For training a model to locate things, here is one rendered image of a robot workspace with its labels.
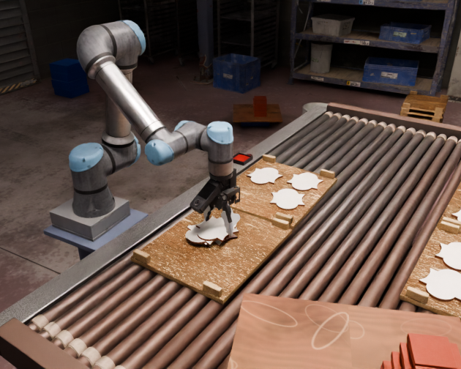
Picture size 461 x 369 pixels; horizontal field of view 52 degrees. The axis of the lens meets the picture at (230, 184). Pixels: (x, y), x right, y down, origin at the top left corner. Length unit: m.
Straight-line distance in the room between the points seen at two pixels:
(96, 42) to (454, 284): 1.23
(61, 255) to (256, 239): 1.89
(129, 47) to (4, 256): 2.09
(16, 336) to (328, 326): 0.76
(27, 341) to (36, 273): 1.83
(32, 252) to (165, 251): 1.89
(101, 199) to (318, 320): 0.91
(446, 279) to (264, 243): 0.54
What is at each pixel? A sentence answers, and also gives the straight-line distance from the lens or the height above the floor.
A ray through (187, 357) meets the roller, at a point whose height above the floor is 0.92.
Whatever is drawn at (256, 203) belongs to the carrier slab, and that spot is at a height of 0.94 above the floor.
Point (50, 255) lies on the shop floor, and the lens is 3.23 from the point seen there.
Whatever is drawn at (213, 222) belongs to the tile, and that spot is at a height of 0.97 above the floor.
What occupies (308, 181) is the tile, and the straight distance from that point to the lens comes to 1.88.
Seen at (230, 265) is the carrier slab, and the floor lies 0.94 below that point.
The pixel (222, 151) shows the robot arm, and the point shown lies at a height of 1.25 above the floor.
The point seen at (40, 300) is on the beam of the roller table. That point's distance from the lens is 1.45.
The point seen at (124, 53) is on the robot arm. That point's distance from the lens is 1.55.
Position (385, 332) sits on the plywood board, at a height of 1.04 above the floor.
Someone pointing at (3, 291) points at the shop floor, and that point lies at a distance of 3.05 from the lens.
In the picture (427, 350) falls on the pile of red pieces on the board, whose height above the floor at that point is 1.19.
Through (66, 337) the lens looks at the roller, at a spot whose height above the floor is 0.92.
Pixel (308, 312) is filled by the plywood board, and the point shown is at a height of 1.04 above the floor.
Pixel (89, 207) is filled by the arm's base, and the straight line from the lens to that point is 1.71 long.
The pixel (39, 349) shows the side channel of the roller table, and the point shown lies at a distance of 1.26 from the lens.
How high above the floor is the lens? 1.83
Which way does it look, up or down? 29 degrees down
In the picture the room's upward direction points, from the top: straight up
